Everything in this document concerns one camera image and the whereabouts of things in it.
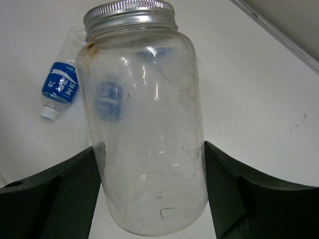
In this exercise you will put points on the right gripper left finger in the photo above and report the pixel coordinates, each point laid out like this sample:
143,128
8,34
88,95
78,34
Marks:
57,203

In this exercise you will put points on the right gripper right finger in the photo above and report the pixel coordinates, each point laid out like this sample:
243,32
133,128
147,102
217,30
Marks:
248,204

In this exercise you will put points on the clear jar metal lid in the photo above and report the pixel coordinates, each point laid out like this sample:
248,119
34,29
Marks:
151,162

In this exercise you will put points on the middle blue label bottle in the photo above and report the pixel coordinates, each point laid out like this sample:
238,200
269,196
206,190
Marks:
110,93

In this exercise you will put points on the blue label bottle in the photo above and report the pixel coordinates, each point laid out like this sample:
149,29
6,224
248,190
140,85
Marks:
61,84
110,93

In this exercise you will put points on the left blue label bottle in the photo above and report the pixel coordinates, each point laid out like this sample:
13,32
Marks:
61,84

